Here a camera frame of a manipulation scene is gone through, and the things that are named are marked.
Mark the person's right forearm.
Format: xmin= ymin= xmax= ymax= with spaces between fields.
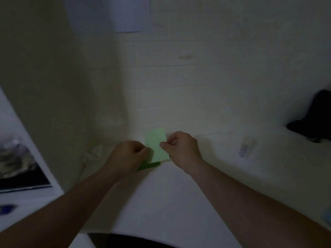
xmin=187 ymin=159 xmax=331 ymax=248

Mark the white paper on wall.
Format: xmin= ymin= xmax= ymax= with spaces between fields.
xmin=110 ymin=0 xmax=151 ymax=33

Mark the person's right hand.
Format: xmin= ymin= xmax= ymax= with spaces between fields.
xmin=159 ymin=131 xmax=204 ymax=176

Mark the small clear plastic bottle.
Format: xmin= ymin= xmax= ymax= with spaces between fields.
xmin=238 ymin=137 xmax=255 ymax=158

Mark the white side table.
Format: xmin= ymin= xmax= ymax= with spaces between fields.
xmin=0 ymin=86 xmax=64 ymax=233

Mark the blue pen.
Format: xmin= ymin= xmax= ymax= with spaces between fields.
xmin=0 ymin=204 xmax=17 ymax=215

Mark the dark green paper sheet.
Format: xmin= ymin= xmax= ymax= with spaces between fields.
xmin=137 ymin=161 xmax=161 ymax=171

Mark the crumpled clear plastic wrap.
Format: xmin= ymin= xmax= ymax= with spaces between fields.
xmin=0 ymin=138 xmax=37 ymax=178

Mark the person's left forearm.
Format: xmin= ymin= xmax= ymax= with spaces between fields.
xmin=0 ymin=163 xmax=122 ymax=248

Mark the black tray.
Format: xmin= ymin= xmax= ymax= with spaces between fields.
xmin=0 ymin=152 xmax=53 ymax=193

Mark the light green paper sheet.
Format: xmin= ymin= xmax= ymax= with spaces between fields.
xmin=144 ymin=127 xmax=170 ymax=164

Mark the black bag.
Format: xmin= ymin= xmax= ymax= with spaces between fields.
xmin=286 ymin=89 xmax=331 ymax=143

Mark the person's left hand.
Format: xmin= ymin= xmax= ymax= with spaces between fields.
xmin=106 ymin=141 xmax=152 ymax=179

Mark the crumpled white tissue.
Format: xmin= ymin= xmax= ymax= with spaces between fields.
xmin=81 ymin=144 xmax=109 ymax=168

